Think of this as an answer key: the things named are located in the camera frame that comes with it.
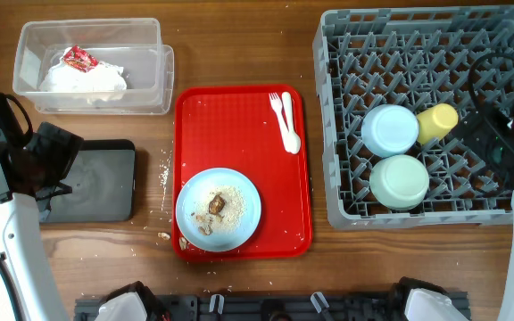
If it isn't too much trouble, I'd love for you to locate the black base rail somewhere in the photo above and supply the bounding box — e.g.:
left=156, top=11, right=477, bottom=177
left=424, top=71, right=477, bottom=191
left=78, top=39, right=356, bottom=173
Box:
left=73, top=292, right=401, bottom=321

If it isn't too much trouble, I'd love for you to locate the clear plastic waste bin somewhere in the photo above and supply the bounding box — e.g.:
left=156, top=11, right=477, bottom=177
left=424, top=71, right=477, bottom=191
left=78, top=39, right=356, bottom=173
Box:
left=12, top=18, right=174, bottom=115

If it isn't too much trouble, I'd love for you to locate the nut shell scrap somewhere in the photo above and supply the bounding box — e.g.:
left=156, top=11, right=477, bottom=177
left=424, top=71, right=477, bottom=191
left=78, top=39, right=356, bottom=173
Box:
left=178, top=237, right=188, bottom=251
left=158, top=232, right=171, bottom=241

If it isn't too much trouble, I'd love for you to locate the brown food scrap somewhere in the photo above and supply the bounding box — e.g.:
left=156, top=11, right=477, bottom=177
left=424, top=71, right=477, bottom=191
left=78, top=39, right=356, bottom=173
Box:
left=208, top=193, right=226, bottom=215

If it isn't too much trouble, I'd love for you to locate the yellow cup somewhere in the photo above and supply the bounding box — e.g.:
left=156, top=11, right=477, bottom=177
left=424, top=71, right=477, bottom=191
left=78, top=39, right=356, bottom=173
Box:
left=416, top=103, right=459, bottom=144

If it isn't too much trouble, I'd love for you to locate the black plastic bin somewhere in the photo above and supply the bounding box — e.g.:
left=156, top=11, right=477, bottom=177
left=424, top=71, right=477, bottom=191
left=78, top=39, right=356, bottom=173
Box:
left=39, top=139, right=136, bottom=224

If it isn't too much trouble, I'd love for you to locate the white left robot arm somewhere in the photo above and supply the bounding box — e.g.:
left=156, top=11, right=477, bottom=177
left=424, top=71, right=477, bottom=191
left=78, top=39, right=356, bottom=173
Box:
left=0, top=122, right=84, bottom=320

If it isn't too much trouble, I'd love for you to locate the white plastic fork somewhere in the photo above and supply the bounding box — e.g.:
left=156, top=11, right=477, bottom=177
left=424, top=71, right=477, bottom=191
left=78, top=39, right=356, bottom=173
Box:
left=269, top=93, right=288, bottom=145

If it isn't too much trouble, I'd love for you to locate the grey dishwasher rack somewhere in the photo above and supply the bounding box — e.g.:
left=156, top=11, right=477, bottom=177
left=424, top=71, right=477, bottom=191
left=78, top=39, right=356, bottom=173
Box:
left=312, top=5, right=514, bottom=230

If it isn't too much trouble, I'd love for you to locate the light blue plate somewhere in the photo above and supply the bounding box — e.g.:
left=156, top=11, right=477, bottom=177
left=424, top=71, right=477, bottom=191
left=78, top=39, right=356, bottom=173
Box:
left=175, top=168, right=262, bottom=252

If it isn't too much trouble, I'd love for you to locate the light blue bowl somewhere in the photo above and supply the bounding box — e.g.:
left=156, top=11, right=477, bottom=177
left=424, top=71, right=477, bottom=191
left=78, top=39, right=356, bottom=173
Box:
left=361, top=104, right=419, bottom=158

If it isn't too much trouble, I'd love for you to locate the red serving tray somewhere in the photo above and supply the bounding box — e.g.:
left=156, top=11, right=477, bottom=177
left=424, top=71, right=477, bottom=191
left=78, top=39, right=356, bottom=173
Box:
left=172, top=85, right=313, bottom=262

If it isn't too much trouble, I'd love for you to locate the white plastic spoon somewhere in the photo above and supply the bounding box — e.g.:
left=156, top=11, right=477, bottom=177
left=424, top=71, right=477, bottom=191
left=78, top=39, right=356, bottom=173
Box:
left=281, top=92, right=301, bottom=154

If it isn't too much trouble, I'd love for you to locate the red snack wrapper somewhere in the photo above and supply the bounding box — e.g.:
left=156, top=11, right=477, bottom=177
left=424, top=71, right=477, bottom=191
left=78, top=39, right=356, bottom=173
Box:
left=62, top=45, right=99, bottom=73

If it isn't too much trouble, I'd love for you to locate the green bowl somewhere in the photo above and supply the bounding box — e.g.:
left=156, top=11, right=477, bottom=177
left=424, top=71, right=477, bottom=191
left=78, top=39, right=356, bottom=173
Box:
left=369, top=155, right=430, bottom=210

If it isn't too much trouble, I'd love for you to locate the white napkin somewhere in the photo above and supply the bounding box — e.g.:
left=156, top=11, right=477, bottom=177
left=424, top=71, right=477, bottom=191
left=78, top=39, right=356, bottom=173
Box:
left=38, top=62, right=128, bottom=101

